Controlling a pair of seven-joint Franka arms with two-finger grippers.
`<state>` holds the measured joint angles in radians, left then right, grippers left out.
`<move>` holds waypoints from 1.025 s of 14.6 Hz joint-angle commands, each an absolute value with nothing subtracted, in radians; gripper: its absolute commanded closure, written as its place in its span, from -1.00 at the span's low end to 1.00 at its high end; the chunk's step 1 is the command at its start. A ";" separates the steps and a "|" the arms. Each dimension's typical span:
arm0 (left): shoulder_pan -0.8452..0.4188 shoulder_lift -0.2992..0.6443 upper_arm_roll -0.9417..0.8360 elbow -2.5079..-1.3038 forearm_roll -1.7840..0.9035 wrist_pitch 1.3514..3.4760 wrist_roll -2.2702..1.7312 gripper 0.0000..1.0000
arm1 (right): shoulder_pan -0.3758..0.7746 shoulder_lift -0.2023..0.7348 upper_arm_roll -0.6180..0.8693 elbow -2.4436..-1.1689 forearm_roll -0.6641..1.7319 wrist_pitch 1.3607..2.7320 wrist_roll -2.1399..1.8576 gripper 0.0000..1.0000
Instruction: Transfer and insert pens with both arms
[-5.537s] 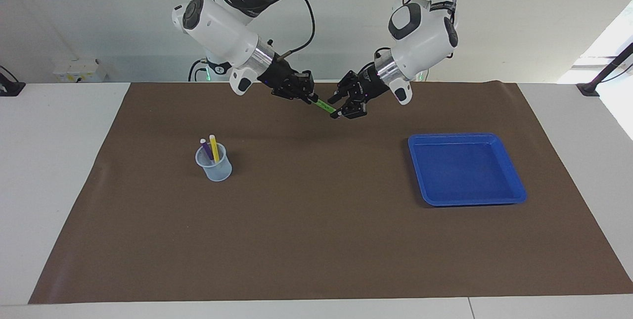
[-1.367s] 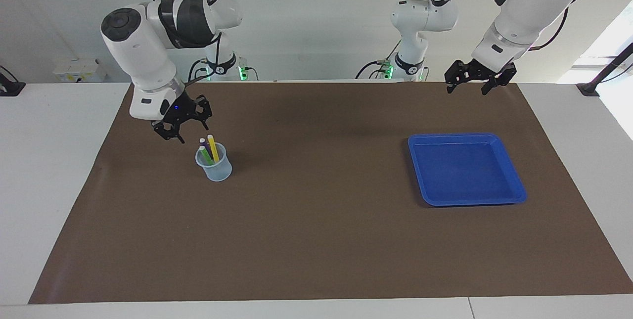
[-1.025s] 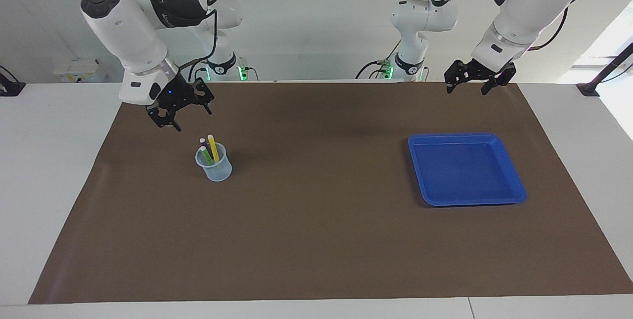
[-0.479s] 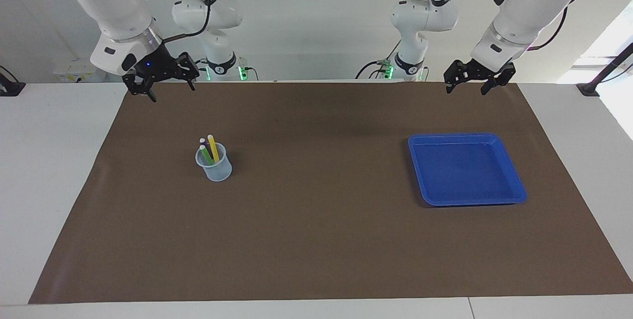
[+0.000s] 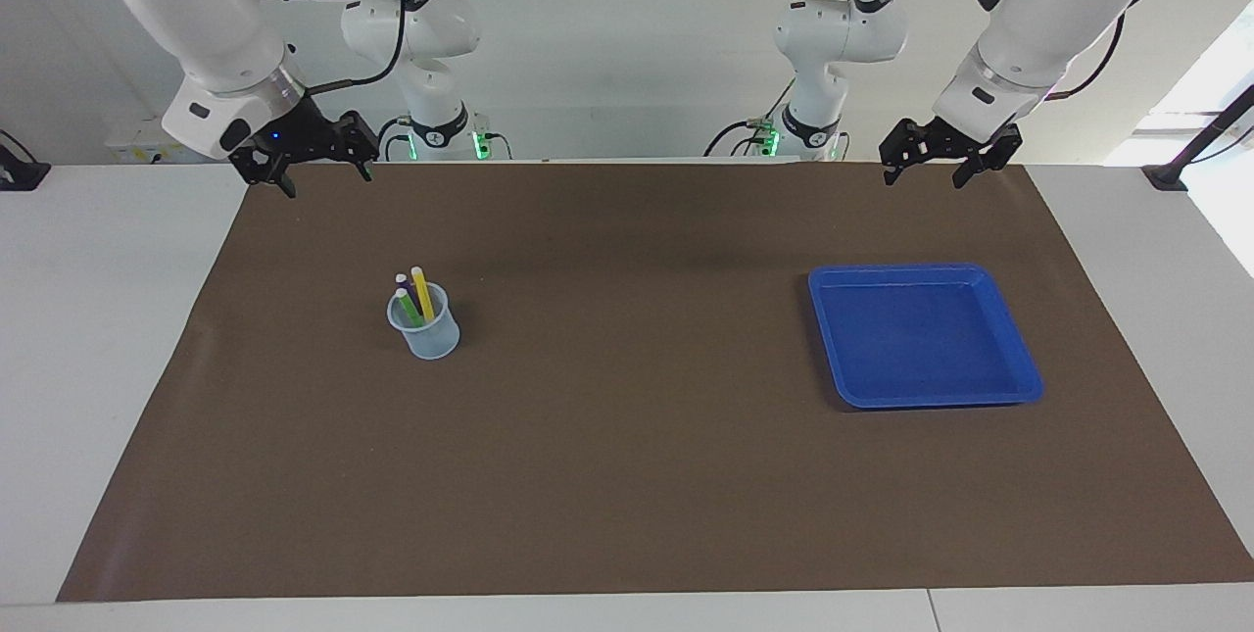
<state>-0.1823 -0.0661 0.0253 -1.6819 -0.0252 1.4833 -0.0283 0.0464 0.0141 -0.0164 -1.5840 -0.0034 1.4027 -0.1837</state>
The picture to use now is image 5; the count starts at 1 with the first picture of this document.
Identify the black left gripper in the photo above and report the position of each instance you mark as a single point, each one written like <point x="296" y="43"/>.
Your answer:
<point x="965" y="144"/>

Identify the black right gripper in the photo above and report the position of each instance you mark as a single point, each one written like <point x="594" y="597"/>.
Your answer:
<point x="299" y="134"/>

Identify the purple marker pen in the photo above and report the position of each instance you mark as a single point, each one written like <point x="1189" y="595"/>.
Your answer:
<point x="404" y="285"/>

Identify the yellow marker pen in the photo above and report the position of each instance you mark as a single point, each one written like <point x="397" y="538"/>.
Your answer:
<point x="422" y="294"/>

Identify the green marker pen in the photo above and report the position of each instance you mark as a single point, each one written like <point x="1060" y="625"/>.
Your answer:
<point x="407" y="307"/>

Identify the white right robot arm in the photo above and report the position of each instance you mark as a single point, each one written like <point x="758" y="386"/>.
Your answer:
<point x="196" y="5"/>

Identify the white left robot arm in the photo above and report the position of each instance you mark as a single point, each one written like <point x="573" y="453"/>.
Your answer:
<point x="1038" y="5"/>

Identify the white power strip box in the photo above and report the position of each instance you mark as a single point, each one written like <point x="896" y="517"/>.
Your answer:
<point x="147" y="147"/>

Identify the blue plastic tray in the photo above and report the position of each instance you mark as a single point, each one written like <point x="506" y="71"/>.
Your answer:
<point x="921" y="338"/>

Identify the translucent plastic cup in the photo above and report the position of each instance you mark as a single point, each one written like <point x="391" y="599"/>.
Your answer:
<point x="431" y="343"/>

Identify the black desk clamp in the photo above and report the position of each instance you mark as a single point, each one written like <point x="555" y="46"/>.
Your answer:
<point x="24" y="176"/>

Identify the brown table mat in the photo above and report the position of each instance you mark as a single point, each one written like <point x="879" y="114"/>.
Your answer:
<point x="627" y="465"/>

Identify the black slanted pole mount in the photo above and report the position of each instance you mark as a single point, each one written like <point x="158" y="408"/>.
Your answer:
<point x="1166" y="176"/>

